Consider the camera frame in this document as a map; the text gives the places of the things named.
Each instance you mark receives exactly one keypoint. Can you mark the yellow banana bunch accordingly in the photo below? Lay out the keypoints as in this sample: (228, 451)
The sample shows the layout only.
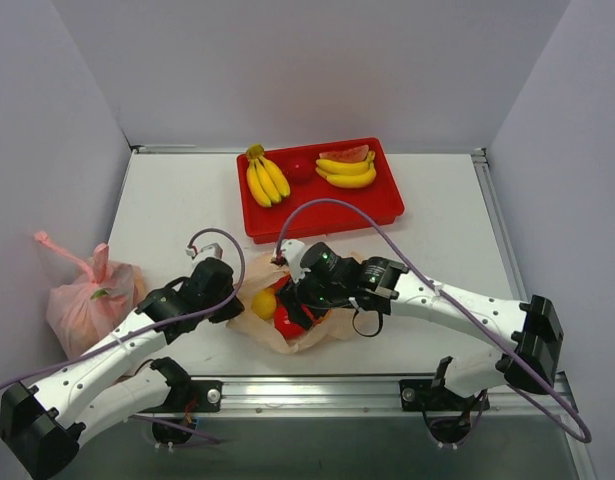
(343, 175)
(265, 180)

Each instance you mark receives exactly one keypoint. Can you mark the pink plastic bag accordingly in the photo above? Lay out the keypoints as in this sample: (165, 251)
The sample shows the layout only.
(83, 312)

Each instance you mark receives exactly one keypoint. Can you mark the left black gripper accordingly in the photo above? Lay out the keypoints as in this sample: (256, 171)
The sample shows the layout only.
(227, 307)

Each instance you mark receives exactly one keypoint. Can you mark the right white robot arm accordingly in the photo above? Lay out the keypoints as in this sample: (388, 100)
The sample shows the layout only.
(526, 337)

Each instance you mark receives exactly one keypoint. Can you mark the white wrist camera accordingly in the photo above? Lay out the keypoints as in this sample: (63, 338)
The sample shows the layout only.
(213, 250)
(290, 253)

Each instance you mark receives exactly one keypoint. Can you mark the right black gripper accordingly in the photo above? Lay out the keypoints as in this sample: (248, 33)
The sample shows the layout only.
(297, 302)

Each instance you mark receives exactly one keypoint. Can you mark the aluminium mounting rail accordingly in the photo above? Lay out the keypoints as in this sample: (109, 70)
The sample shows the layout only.
(307, 395)

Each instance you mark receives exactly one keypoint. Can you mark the watermelon slice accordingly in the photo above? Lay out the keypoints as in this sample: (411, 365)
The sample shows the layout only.
(348, 155)

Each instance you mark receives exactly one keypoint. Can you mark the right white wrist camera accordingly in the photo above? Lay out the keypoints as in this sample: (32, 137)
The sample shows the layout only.
(290, 253)

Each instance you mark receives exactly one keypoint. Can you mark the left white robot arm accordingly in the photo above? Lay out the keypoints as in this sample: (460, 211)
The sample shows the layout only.
(45, 425)

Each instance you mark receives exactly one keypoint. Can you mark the left yellow banana bunch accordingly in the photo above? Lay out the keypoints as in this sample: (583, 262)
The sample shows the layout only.
(265, 180)

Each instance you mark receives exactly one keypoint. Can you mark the dark red apple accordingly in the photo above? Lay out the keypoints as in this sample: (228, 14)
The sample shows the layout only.
(299, 171)

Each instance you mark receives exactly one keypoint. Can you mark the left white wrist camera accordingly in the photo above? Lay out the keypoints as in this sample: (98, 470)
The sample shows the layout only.
(213, 250)

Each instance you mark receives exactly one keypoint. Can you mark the orange plastic bag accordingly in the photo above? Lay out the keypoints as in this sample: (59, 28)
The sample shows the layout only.
(260, 273)

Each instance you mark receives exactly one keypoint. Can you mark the yellow lemon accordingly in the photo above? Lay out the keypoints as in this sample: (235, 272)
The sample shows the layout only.
(264, 304)

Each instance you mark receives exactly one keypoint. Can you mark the red plastic tray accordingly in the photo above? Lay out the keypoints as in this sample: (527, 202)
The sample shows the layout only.
(381, 200)

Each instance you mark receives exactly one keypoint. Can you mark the right yellow banana bunch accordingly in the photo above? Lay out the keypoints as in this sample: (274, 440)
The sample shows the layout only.
(343, 175)

